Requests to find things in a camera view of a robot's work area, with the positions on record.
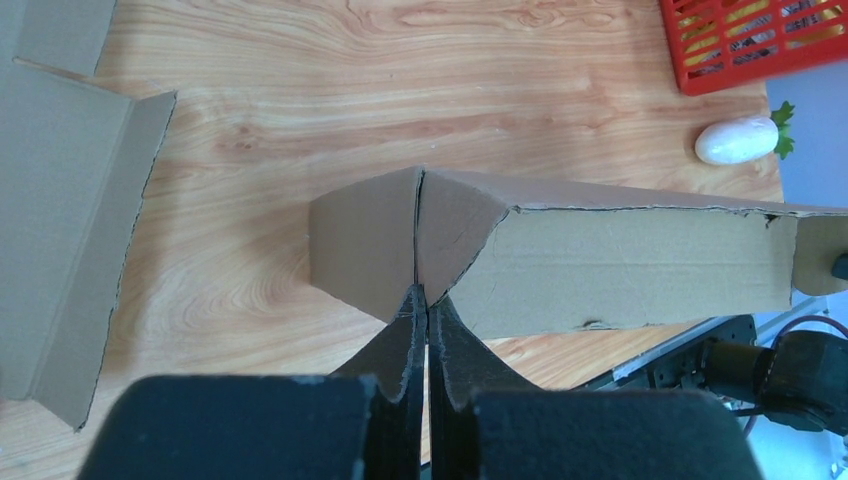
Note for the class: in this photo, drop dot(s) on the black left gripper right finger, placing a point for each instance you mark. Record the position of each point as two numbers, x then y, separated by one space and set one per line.
487 421

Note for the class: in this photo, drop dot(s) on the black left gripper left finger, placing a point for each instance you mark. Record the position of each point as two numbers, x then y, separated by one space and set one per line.
362 421

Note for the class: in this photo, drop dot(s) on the brown cardboard box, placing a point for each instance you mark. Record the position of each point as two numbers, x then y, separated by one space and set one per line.
528 256

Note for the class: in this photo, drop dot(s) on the brown cardboard sheet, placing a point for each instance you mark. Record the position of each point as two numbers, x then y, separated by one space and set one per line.
75 161

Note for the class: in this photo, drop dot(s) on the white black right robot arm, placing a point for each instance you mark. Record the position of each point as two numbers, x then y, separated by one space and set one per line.
800 382

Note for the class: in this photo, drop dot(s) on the white egg-shaped object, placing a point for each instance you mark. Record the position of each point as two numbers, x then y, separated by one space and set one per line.
737 141

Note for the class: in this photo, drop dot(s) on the green leafy item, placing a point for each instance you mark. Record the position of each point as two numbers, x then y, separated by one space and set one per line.
781 118

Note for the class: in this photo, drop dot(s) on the red plastic basket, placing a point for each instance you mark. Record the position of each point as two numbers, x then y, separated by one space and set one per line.
715 45

